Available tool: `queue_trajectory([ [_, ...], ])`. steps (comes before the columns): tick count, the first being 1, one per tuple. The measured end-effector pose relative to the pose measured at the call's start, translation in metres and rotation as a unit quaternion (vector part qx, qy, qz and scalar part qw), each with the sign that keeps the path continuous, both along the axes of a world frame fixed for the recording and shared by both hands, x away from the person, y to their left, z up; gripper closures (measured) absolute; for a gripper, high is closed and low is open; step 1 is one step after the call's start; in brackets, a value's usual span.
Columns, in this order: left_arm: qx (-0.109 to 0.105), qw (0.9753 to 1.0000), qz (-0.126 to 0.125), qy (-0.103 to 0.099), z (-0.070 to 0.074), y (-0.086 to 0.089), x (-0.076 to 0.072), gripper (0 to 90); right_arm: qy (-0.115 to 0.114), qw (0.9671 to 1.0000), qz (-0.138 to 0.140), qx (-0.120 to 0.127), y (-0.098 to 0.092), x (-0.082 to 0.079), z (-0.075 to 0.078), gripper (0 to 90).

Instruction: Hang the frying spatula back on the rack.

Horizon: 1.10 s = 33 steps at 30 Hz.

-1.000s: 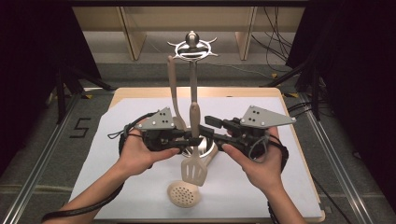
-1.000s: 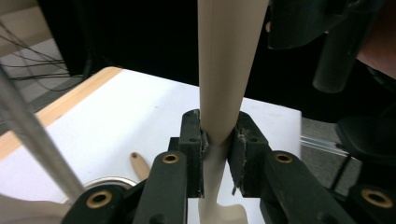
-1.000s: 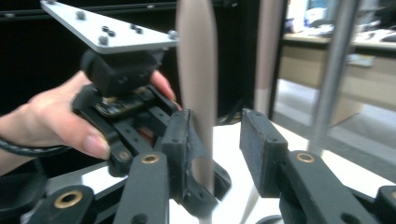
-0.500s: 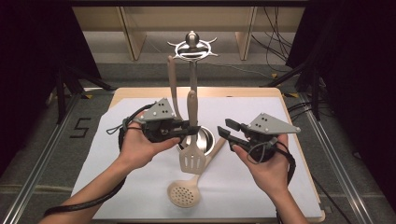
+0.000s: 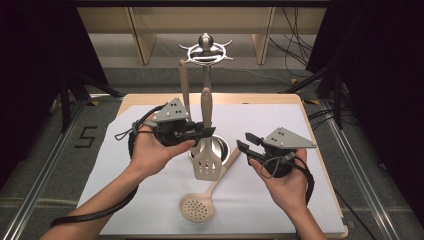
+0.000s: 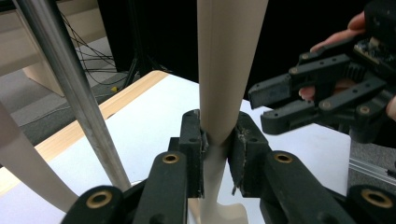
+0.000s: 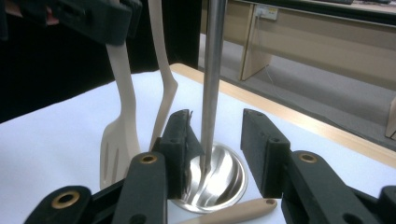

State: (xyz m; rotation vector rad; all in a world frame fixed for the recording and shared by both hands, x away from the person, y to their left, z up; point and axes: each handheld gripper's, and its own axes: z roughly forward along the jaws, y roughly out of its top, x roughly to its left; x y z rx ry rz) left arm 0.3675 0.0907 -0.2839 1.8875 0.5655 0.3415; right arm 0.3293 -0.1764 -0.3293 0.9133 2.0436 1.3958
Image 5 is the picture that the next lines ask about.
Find grey gripper cord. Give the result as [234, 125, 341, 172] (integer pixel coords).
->
[259, 152, 297, 178]
[114, 119, 158, 142]

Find person's left hand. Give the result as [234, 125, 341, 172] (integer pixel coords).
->
[128, 111, 197, 181]

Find beige perforated skimmer spoon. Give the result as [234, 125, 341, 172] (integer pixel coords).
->
[179, 146, 242, 224]

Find black floor cables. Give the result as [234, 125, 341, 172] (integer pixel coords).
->
[308, 108, 335, 131]

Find black tripod stand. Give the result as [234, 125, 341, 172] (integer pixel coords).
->
[281, 66, 345, 131]
[59, 69, 123, 134]

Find white floor cable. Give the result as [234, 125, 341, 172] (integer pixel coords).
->
[216, 66, 291, 85]

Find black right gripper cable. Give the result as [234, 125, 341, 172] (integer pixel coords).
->
[289, 156, 378, 240]

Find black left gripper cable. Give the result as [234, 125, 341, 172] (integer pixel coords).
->
[49, 103, 168, 229]

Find steel utensil rack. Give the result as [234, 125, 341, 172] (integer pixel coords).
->
[178, 32, 234, 168]

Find person's right hand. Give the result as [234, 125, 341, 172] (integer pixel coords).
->
[249, 148, 309, 218]

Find beige slotted spatula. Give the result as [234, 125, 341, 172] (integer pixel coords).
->
[193, 87, 223, 182]

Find black curtain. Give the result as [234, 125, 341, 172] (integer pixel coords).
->
[306, 0, 424, 228]
[0, 0, 109, 188]

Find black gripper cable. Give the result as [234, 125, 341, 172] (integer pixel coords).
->
[289, 156, 378, 240]
[49, 103, 168, 229]

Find bundle of black cables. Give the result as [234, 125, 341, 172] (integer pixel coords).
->
[269, 6, 318, 78]

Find wooden shelf unit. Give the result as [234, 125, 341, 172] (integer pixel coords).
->
[77, 6, 328, 66]

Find beige solid turner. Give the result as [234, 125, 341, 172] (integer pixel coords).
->
[178, 59, 200, 164]

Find grey left gripper cord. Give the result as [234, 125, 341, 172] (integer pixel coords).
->
[114, 119, 158, 142]

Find aluminium floor rail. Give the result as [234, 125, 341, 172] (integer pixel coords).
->
[319, 99, 403, 240]
[1, 99, 88, 240]

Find white table cloth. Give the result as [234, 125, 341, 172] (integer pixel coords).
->
[77, 103, 346, 236]

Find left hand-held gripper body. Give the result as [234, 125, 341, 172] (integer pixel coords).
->
[152, 97, 198, 148]

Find grey right gripper cord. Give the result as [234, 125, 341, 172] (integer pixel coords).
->
[259, 152, 297, 178]

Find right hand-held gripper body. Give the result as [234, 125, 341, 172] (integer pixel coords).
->
[262, 126, 317, 179]

